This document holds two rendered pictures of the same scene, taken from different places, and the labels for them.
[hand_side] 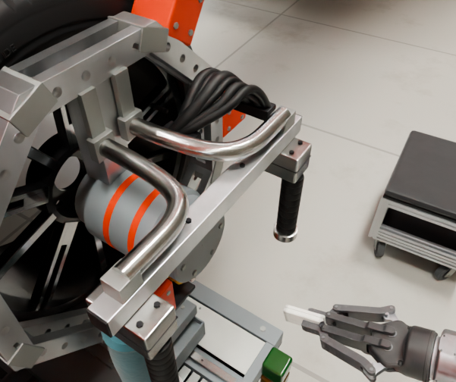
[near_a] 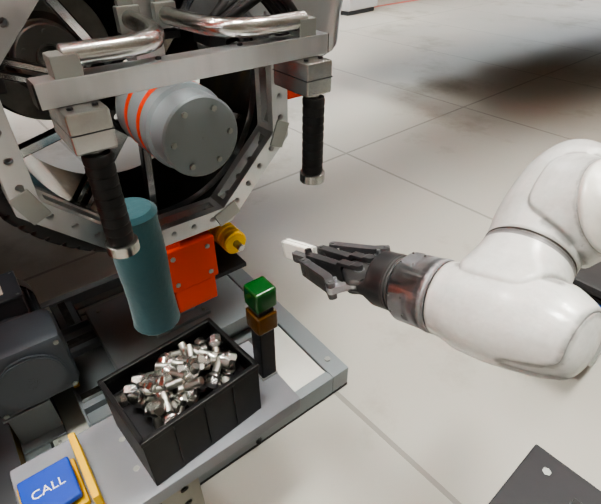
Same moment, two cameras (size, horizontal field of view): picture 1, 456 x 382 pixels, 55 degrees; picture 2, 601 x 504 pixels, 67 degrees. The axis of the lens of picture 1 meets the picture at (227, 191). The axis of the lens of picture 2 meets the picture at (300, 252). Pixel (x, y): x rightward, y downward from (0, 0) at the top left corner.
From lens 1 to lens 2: 43 cm
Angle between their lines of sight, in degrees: 16
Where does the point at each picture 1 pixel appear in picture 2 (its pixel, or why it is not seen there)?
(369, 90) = not seen: hidden behind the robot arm
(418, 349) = (381, 263)
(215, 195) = (197, 53)
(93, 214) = (120, 99)
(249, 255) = (345, 299)
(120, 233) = (133, 111)
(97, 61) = not seen: outside the picture
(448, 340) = (414, 256)
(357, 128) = not seen: hidden behind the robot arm
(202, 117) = (225, 13)
